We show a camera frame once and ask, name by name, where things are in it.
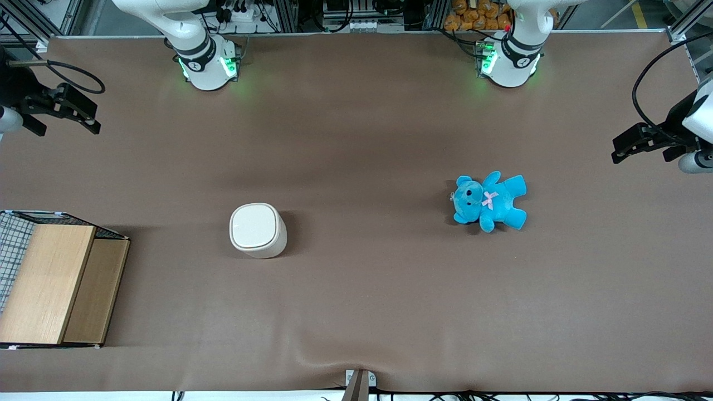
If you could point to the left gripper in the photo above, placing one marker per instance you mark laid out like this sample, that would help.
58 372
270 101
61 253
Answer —
674 118

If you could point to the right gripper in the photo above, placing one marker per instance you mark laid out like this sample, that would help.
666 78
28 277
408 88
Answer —
15 88

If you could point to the white trash can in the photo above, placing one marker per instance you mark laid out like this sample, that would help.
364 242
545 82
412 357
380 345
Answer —
255 228

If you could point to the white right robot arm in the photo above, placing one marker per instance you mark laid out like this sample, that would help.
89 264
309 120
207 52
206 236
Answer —
195 39

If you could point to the wooden shelf rack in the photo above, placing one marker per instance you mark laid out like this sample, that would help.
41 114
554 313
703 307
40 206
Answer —
14 239

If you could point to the blue teddy bear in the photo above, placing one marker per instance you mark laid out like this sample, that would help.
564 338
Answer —
496 200

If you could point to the light wooden shelf board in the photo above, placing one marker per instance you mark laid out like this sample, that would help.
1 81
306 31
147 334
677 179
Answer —
44 284

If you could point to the brown wooden shelf board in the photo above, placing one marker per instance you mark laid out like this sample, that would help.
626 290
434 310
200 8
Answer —
94 289

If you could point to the white power strip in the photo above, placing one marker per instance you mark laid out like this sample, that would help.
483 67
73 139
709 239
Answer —
245 14

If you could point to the orange plush toys pile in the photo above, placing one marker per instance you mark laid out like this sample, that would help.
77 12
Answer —
476 14

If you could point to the brown table cloth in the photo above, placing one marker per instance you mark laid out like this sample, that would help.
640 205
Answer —
356 139

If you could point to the electronics control box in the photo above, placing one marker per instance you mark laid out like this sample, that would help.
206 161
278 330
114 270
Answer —
362 14

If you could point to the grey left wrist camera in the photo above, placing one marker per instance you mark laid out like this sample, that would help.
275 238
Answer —
696 162

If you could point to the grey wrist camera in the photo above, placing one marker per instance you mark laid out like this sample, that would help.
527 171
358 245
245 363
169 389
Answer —
696 162
8 118

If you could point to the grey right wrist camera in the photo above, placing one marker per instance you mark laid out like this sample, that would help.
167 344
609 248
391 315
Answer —
8 118

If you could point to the aluminium frame profile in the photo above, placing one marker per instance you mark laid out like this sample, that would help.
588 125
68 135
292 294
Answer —
688 22
33 19

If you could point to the grey camera stand post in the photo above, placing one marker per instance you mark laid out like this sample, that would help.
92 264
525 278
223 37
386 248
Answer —
358 385

